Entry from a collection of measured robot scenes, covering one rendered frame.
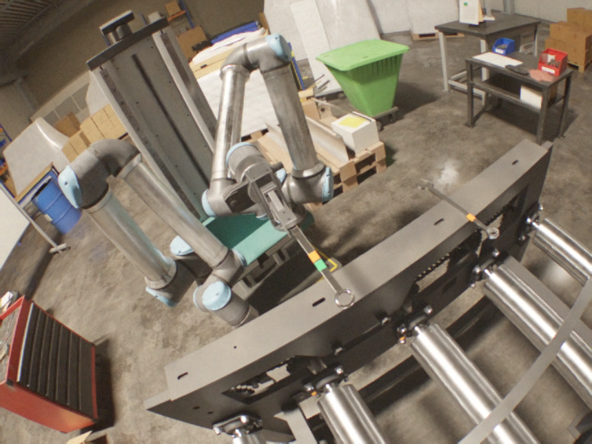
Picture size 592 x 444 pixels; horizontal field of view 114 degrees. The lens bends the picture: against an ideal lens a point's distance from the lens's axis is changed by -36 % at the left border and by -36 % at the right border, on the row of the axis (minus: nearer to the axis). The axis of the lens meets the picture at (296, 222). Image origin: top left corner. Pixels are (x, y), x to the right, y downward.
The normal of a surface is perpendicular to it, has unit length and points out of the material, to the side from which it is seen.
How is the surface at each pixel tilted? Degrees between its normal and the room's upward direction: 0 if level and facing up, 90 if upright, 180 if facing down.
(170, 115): 90
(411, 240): 0
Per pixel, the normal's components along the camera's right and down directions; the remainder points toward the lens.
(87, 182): 0.85, 0.21
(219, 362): -0.31, -0.68
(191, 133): 0.57, 0.43
